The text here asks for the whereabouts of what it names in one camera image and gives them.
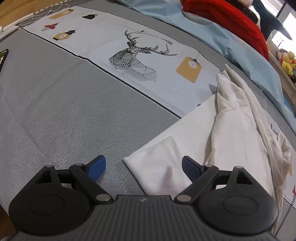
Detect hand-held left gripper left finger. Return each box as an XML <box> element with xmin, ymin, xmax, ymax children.
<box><xmin>35</xmin><ymin>155</ymin><xmax>113</xmax><ymax>205</ymax></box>

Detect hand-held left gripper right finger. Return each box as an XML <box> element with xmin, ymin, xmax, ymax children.
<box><xmin>173</xmin><ymin>156</ymin><xmax>253</xmax><ymax>204</ymax></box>

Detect white garment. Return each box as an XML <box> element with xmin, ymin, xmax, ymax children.
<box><xmin>122</xmin><ymin>64</ymin><xmax>293</xmax><ymax>234</ymax></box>

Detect grey printed bed sheet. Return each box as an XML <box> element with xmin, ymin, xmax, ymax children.
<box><xmin>0</xmin><ymin>3</ymin><xmax>296</xmax><ymax>241</ymax></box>

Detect light blue blanket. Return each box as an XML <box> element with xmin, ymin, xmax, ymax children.
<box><xmin>118</xmin><ymin>0</ymin><xmax>293</xmax><ymax>121</ymax></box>

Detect black smartphone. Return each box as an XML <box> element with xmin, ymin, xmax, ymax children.
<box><xmin>0</xmin><ymin>49</ymin><xmax>9</xmax><ymax>73</ymax></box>

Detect pile of plush toys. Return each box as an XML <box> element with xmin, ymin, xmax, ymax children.
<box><xmin>277</xmin><ymin>48</ymin><xmax>296</xmax><ymax>79</ymax></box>

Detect red knitted cloth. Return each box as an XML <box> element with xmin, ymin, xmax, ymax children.
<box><xmin>180</xmin><ymin>0</ymin><xmax>270</xmax><ymax>62</ymax></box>

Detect dark teal plush toy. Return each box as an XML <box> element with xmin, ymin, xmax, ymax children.
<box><xmin>252</xmin><ymin>0</ymin><xmax>293</xmax><ymax>40</ymax></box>

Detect white cable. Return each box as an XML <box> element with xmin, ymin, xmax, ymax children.
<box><xmin>20</xmin><ymin>2</ymin><xmax>70</xmax><ymax>26</ymax></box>

